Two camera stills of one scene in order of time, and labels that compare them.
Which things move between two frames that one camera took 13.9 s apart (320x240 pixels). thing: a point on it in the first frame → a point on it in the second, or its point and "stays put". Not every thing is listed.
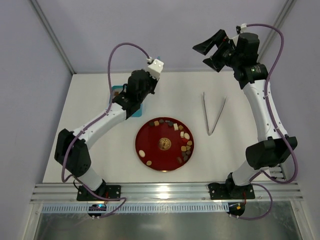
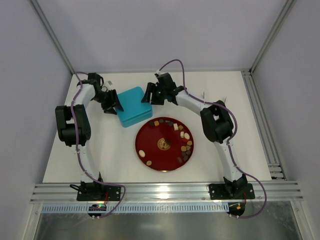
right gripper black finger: [205, 46] → [146, 98]
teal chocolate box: [116, 90] → [137, 119]
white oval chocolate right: [186, 136] stays put
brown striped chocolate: [179, 159] stays put
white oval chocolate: [141, 153] stays put
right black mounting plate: [229, 191] stays put
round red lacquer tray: [164, 144] stays put
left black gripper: [149, 84] → [110, 102]
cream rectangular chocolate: [175, 126] stays put
